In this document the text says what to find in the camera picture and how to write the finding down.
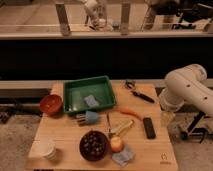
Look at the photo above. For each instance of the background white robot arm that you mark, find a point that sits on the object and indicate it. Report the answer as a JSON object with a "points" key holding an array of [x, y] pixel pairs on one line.
{"points": [[96, 14]]}

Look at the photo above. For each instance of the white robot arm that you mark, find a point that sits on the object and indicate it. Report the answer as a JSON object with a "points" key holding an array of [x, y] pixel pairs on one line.
{"points": [[186, 85]]}

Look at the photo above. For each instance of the blue cylindrical brush holder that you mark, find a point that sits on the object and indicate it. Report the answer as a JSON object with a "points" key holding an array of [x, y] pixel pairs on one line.
{"points": [[88, 118]]}

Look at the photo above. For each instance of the green plastic tray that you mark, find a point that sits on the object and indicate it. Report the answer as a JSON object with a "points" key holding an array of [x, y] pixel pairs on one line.
{"points": [[75, 91]]}

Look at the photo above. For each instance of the blue sponge in tray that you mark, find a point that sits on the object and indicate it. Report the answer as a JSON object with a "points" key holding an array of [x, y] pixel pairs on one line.
{"points": [[91, 101]]}

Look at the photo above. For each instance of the orange carrot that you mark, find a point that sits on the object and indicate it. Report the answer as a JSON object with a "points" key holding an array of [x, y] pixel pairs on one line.
{"points": [[129, 112]]}

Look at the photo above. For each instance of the black remote control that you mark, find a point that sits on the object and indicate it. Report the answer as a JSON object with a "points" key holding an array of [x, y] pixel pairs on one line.
{"points": [[149, 129]]}

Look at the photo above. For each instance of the red bowl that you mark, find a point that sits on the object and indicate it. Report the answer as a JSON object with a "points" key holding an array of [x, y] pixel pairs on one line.
{"points": [[51, 104]]}

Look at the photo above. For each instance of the orange apple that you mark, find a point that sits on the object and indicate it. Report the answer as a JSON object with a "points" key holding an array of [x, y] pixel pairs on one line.
{"points": [[116, 144]]}

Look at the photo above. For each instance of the dark bowl of beads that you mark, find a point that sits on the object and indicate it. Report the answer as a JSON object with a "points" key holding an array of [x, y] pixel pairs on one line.
{"points": [[93, 146]]}

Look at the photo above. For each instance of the blue folded cloth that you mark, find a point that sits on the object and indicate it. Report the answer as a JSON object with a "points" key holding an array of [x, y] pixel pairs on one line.
{"points": [[123, 157]]}

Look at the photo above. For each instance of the white stacked bowls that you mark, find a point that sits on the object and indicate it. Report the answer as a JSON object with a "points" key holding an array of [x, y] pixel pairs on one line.
{"points": [[44, 148]]}

